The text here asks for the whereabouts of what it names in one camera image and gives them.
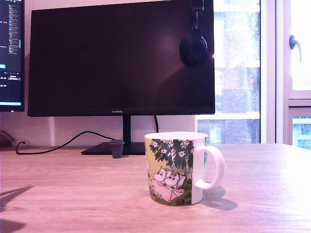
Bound dark grey coffee capsule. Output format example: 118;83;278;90
110;139;125;159

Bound white mug with cartoon print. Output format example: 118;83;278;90
144;132;226;207

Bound black Huawei monitor with stand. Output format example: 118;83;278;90
27;0;216;155

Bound black headphones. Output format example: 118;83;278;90
179;0;208;66

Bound monitor with lit code screen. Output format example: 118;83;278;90
0;0;26;113

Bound black cable on table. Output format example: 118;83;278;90
16;130;122;155

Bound white window frame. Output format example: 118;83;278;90
259;0;311;149

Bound brown object with grey cable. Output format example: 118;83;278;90
0;130;15;147

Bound dark window handle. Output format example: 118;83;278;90
289;34;302;63

